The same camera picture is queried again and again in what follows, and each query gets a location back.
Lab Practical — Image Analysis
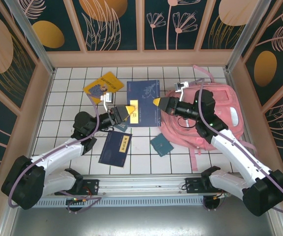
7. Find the aluminium mounting rail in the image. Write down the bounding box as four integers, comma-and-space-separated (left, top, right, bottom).
7, 174, 279, 197

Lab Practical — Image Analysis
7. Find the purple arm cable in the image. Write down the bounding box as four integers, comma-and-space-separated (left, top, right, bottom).
188, 78, 283, 214
8, 92, 103, 214

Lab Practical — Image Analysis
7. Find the pink backpack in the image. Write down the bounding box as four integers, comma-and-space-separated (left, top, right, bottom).
158, 64, 245, 173

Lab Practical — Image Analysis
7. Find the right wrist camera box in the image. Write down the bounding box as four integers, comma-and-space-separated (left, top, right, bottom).
172, 82, 189, 93

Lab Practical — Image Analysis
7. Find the teal wallet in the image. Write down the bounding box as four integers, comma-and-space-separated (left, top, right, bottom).
150, 132, 174, 157

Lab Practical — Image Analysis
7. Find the grey slotted cable duct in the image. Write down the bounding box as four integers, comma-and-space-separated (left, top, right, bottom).
17, 197, 207, 208

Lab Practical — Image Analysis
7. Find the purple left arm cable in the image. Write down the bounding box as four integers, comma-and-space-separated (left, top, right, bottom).
8, 92, 103, 214

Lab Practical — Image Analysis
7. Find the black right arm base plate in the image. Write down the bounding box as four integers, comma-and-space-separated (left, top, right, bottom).
185, 177, 207, 196

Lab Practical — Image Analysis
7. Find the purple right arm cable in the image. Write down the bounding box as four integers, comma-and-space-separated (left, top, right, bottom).
188, 78, 283, 214

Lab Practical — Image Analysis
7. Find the aluminium corner post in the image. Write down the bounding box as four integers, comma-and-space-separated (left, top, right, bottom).
5, 0, 57, 76
226, 0, 272, 72

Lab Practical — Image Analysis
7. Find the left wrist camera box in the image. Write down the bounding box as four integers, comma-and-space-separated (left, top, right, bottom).
100, 91, 115, 103

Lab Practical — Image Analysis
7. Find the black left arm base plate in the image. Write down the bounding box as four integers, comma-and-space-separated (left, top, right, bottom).
55, 178, 100, 196

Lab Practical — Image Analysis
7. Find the thin navy notebook yellow label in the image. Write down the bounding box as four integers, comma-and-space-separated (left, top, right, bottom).
98, 130, 133, 168

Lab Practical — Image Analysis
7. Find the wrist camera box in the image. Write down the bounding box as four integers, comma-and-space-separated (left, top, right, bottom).
100, 91, 115, 103
172, 82, 189, 93

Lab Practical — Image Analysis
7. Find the small circuit board with wires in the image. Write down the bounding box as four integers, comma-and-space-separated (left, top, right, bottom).
65, 196, 94, 205
212, 192, 230, 200

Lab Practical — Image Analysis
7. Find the thick navy book yellow label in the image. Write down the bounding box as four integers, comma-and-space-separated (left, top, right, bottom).
126, 79, 161, 127

